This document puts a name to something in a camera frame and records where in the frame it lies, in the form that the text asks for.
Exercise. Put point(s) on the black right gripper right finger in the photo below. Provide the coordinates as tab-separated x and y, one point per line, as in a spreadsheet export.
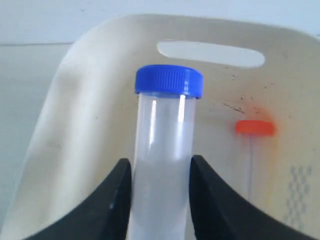
219	213

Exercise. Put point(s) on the blue-capped clear tube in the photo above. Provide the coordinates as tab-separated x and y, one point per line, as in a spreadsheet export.
168	96

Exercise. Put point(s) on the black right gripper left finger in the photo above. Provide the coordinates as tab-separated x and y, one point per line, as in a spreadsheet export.
103	215

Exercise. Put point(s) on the small cream plastic bin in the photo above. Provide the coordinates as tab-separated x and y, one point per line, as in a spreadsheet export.
251	71

